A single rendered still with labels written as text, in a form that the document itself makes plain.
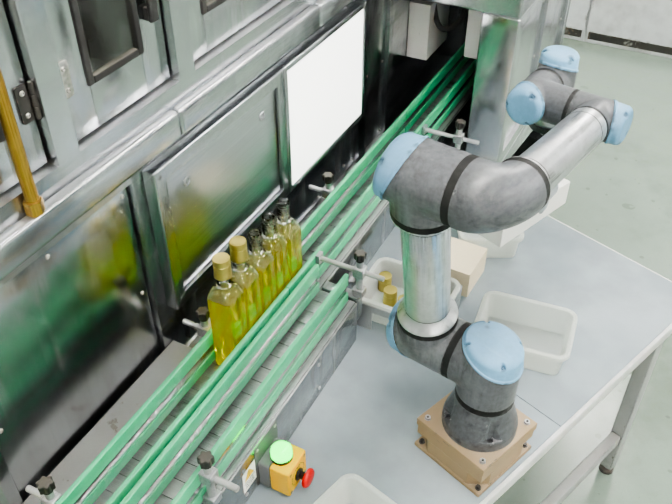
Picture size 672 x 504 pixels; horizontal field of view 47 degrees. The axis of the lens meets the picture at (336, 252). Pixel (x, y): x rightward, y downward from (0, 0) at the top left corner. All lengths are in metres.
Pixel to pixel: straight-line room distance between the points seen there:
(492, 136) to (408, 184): 1.27
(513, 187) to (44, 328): 0.81
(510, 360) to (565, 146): 0.40
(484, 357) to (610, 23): 3.94
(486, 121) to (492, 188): 1.28
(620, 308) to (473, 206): 0.99
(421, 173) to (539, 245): 1.08
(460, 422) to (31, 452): 0.79
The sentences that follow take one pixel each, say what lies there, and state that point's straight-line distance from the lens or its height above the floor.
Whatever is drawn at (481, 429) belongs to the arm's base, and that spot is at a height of 0.89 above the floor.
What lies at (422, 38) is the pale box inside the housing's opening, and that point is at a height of 1.07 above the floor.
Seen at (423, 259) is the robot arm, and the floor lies 1.26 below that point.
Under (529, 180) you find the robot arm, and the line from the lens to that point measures 1.19.
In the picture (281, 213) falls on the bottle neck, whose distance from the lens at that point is 1.65.
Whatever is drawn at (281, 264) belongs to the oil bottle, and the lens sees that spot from 1.66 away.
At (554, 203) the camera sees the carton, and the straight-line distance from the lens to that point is 1.82.
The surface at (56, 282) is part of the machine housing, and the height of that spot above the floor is 1.23.
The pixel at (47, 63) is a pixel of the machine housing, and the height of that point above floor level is 1.59.
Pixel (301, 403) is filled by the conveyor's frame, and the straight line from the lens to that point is 1.68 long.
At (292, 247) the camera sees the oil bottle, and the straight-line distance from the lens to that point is 1.68.
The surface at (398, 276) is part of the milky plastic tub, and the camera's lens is 1.98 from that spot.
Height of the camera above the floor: 2.11
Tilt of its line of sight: 40 degrees down
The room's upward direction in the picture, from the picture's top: straight up
